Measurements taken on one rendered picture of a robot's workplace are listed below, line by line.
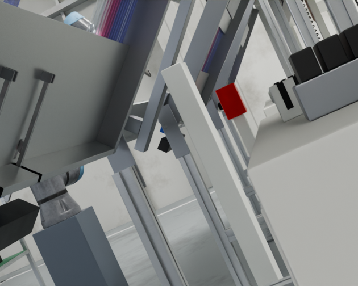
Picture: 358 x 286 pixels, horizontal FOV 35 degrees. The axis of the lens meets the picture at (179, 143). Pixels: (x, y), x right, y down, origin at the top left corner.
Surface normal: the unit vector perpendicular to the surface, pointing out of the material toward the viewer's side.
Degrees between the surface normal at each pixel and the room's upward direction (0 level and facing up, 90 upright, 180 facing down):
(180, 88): 90
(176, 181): 90
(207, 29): 90
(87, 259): 90
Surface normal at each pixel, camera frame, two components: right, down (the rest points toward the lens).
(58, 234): -0.18, 0.10
